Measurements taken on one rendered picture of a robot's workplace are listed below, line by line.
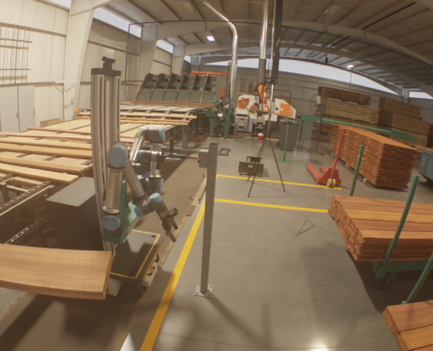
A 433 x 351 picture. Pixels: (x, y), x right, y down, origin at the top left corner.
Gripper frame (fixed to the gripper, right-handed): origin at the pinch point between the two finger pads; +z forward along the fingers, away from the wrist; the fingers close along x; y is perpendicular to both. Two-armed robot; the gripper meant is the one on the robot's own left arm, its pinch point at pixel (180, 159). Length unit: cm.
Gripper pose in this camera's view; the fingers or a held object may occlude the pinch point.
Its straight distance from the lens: 170.7
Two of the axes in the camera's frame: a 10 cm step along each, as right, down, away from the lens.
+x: 1.2, -2.7, 9.6
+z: 9.9, 1.1, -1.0
